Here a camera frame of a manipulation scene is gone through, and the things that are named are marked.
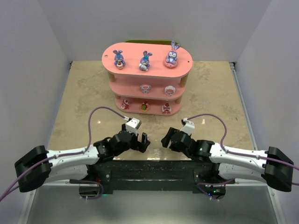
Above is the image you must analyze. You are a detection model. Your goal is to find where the red white strawberry toy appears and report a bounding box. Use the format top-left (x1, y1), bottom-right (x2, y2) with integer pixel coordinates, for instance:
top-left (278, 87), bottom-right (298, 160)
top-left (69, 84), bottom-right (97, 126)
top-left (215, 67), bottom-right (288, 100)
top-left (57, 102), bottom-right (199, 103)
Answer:
top-left (161, 103), bottom-right (172, 114)

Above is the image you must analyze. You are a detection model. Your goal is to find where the red pink cake toy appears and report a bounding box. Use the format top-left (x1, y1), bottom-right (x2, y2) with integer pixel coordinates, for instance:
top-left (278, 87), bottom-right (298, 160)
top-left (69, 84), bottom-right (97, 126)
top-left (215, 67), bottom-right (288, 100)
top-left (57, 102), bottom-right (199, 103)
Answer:
top-left (121, 99), bottom-right (129, 110)

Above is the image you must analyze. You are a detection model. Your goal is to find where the round pink flower toy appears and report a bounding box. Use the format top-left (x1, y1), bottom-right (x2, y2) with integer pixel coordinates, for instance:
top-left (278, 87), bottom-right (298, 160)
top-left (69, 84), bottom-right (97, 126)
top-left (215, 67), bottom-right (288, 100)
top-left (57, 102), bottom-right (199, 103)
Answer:
top-left (140, 101), bottom-right (150, 112)

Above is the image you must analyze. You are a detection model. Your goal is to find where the pink white toy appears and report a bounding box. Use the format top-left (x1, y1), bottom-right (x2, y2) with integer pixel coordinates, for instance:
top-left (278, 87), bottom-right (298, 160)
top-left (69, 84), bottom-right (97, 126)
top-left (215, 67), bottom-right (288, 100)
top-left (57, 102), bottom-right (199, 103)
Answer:
top-left (164, 85), bottom-right (176, 96)

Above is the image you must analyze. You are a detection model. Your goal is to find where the pink pig toy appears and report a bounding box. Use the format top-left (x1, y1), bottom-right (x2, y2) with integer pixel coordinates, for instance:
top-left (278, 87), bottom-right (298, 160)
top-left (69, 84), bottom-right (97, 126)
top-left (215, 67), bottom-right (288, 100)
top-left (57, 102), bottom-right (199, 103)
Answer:
top-left (140, 84), bottom-right (151, 94)

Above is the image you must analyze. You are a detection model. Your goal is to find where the purple bunny with bottle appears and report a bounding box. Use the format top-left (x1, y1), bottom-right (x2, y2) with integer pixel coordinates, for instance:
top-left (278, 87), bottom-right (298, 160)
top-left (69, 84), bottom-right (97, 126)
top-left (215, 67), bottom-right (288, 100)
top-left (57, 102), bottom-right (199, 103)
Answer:
top-left (139, 50), bottom-right (152, 71)

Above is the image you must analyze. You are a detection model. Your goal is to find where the purple bunny with cupcake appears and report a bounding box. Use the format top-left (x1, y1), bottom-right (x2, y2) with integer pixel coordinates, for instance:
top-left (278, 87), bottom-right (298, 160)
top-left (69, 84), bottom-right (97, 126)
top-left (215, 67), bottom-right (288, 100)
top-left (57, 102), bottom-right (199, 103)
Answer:
top-left (113, 50), bottom-right (126, 70)

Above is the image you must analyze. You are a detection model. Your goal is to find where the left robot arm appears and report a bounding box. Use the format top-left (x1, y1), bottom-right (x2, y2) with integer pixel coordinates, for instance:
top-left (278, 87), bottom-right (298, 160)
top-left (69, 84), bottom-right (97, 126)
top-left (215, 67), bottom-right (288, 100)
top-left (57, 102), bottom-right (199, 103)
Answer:
top-left (14, 124), bottom-right (150, 193)

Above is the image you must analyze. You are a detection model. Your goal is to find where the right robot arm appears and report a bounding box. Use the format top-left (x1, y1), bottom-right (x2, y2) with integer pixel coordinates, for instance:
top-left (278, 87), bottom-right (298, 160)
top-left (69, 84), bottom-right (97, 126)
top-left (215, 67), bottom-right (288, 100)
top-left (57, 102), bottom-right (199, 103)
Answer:
top-left (161, 127), bottom-right (294, 192)

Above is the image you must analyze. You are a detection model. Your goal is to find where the pink three-tier shelf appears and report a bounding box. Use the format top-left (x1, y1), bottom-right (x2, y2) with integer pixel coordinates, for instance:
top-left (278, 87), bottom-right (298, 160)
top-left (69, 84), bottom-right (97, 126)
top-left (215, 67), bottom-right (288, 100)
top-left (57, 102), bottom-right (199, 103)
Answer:
top-left (102, 42), bottom-right (192, 116)

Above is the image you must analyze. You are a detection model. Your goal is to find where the green board behind shelf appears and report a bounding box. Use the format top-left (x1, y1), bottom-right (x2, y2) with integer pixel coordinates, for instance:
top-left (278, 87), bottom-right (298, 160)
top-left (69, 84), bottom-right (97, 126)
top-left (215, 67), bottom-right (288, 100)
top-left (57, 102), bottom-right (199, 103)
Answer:
top-left (125, 40), bottom-right (171, 45)

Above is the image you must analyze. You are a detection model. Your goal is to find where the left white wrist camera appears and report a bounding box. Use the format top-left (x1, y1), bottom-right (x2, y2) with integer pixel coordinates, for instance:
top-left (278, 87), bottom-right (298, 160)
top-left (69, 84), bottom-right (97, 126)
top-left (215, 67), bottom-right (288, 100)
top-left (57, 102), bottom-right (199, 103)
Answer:
top-left (124, 116), bottom-right (142, 136)

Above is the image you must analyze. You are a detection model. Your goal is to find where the black base frame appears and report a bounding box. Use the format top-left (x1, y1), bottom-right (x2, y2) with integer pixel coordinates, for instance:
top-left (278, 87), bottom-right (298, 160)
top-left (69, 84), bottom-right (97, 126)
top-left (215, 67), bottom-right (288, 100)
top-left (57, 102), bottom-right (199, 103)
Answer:
top-left (69, 159), bottom-right (234, 196)

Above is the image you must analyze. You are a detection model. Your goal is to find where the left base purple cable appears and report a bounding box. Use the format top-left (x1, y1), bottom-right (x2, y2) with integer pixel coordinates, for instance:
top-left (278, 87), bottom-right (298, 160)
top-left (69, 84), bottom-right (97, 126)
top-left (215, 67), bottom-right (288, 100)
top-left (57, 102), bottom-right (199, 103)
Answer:
top-left (79, 181), bottom-right (105, 201)

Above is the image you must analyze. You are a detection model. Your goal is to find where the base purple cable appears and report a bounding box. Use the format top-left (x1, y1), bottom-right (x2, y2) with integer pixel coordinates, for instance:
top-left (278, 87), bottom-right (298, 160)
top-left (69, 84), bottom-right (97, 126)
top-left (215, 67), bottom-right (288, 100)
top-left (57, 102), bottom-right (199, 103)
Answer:
top-left (195, 179), bottom-right (235, 202)
top-left (79, 181), bottom-right (105, 201)

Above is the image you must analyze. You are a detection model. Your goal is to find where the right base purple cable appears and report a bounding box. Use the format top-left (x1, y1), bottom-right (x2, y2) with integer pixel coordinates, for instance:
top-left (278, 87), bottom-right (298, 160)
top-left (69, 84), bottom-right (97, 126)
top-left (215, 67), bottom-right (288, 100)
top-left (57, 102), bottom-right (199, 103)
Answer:
top-left (195, 179), bottom-right (235, 202)

